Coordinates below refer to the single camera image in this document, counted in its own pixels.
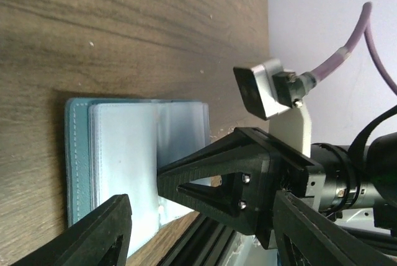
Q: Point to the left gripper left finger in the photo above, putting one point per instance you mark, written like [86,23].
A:
[102,237]

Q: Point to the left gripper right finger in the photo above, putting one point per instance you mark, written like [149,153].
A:
[305,237]

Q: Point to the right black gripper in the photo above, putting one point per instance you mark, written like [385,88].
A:
[234,181]

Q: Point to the blue leather card holder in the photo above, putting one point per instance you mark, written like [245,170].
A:
[116,146]

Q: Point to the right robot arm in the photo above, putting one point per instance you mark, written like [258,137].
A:
[326,205]

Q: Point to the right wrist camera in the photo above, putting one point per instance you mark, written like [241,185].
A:
[275,95]

